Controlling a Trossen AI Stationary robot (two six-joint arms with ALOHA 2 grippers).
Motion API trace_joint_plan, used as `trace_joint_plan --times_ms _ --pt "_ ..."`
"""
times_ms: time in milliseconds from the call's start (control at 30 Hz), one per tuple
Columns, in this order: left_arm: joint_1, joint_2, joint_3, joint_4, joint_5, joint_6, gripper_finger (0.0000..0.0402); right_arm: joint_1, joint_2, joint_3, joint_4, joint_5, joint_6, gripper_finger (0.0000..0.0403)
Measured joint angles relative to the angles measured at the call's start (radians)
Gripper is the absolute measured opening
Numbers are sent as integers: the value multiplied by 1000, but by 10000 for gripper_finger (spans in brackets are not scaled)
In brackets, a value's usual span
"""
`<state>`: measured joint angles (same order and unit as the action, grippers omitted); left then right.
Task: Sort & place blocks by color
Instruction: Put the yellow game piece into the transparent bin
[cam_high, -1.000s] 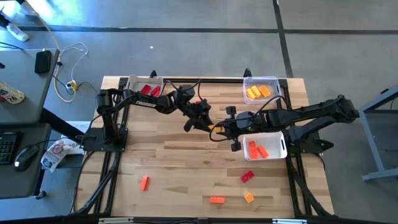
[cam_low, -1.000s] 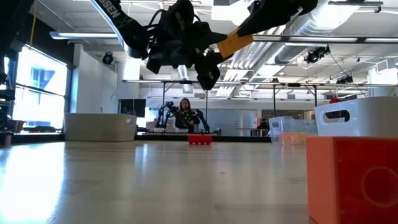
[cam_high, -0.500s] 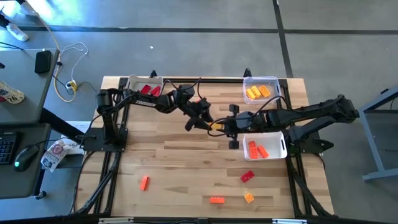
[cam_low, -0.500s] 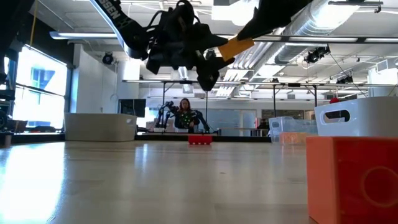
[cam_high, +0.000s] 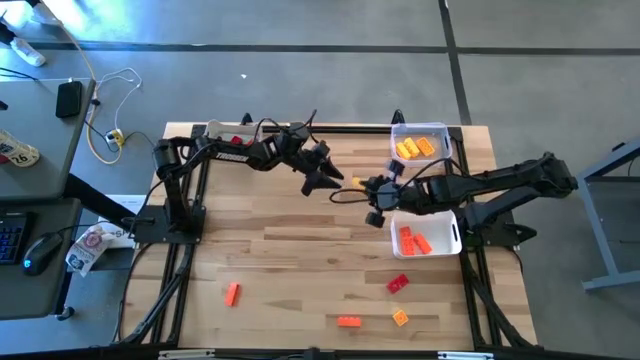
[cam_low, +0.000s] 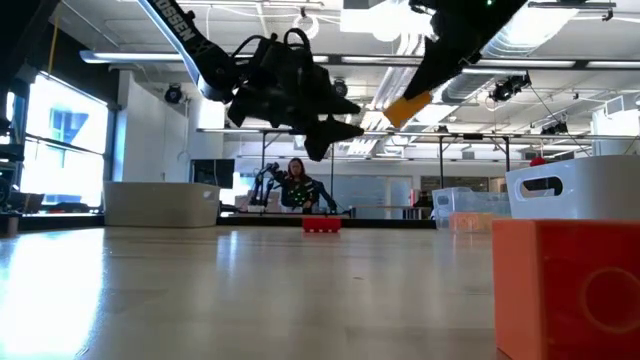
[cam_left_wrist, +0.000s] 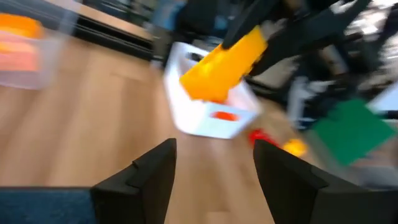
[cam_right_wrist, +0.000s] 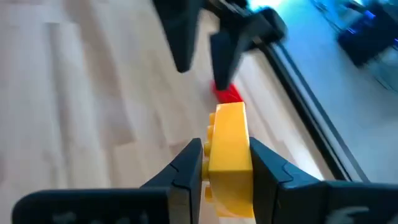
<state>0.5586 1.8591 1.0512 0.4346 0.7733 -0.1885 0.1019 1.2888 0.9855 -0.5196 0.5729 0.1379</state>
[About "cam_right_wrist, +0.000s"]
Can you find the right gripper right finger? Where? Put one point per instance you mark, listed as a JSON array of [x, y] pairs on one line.
[[311, 205]]

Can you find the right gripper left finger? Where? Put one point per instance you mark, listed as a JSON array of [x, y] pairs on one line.
[[124, 208]]

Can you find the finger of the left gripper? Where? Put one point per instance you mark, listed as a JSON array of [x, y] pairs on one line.
[[180, 31], [225, 59]]

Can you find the red toy brick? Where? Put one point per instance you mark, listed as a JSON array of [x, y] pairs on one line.
[[228, 96]]

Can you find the long yellow toy brick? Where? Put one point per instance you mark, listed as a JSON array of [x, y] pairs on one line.
[[230, 149]]

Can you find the dark blurry object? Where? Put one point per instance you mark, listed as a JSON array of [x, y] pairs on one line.
[[367, 37]]

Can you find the black aluminium frame rail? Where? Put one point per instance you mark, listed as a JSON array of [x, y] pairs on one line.
[[306, 102]]

